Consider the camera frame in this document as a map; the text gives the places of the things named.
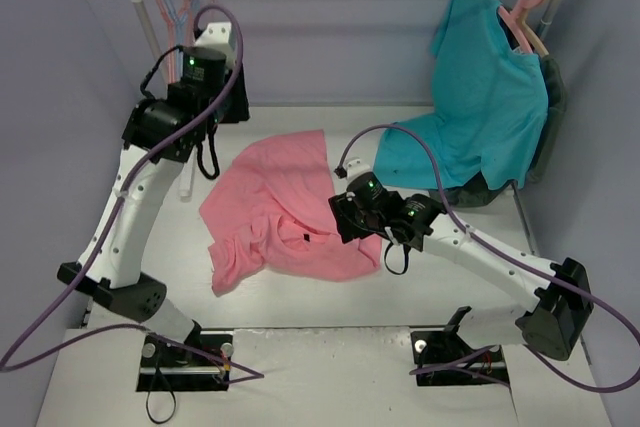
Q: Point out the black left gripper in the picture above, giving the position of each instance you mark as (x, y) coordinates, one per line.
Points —
(236, 98)

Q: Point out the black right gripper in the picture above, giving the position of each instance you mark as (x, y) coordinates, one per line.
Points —
(343, 217)

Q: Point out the pink t shirt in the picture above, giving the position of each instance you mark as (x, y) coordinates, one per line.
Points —
(271, 208)

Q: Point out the pink wire hanger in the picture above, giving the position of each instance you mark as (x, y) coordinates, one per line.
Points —
(165, 22)
(186, 15)

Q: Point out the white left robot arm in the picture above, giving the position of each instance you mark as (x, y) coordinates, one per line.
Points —
(158, 140)

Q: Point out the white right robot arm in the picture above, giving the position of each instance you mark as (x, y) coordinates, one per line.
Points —
(554, 312)

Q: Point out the teal t shirt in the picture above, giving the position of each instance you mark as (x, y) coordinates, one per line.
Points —
(490, 106)

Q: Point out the thick beige hanger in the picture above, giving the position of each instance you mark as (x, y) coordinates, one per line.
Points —
(540, 42)

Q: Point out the thick pink hanger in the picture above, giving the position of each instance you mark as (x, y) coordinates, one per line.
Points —
(515, 21)

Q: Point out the dark green garment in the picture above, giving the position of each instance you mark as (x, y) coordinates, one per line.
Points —
(476, 193)

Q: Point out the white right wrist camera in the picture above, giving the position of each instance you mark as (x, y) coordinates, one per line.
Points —
(352, 168)

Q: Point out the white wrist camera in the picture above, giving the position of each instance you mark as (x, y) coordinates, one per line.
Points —
(220, 37)
(352, 168)

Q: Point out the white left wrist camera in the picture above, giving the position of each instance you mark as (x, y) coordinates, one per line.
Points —
(220, 37)

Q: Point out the blue wire hanger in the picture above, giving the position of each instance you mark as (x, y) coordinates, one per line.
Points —
(179, 23)

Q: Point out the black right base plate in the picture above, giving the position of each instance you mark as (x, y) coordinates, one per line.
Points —
(445, 360)

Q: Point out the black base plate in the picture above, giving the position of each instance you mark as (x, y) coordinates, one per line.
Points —
(445, 360)
(164, 368)

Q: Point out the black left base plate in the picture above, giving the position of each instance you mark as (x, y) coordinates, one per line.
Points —
(164, 368)

